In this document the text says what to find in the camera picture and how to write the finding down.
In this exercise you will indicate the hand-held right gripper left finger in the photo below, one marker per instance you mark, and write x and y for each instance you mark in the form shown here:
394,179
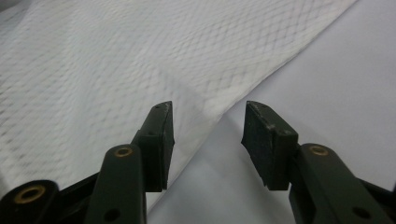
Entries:
155,146

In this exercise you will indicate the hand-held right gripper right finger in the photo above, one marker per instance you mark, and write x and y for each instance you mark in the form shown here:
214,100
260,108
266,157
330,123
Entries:
271,149

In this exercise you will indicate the white mesh cloth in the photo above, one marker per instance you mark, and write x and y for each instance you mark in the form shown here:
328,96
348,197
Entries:
124,62

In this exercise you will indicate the white table mat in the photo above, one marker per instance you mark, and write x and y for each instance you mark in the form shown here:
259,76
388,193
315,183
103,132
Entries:
342,93

